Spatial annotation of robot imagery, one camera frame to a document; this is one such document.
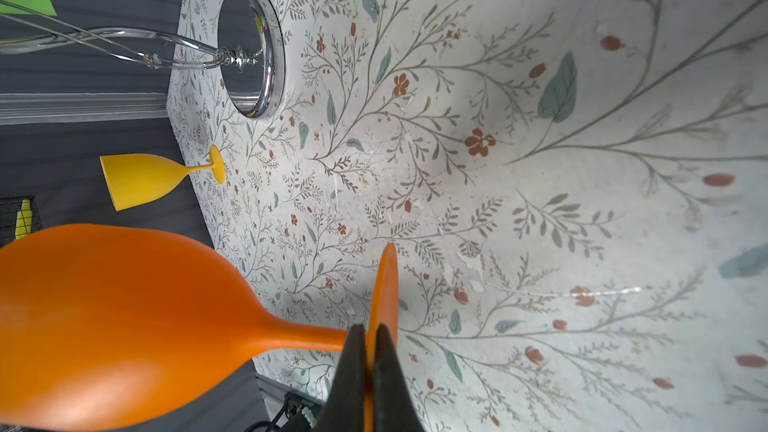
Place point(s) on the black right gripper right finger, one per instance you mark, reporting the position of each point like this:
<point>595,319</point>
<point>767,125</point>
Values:
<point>393,410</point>

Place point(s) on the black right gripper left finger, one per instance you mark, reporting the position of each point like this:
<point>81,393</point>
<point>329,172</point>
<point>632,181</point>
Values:
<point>344,409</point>

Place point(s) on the orange wine glass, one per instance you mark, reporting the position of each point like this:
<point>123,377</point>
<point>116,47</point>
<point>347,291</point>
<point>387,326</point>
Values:
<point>107,327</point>

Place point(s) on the yellow wine glass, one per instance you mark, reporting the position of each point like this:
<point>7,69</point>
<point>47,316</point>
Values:
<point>137,179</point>

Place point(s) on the chrome wine glass rack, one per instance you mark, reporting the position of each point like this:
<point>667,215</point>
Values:
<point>249,52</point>

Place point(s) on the yellow marker in basket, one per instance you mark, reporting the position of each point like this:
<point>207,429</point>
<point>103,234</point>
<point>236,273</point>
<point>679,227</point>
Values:
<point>24,220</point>

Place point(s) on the black wire basket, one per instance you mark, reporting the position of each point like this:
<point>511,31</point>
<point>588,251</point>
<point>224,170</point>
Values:
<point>9,207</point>

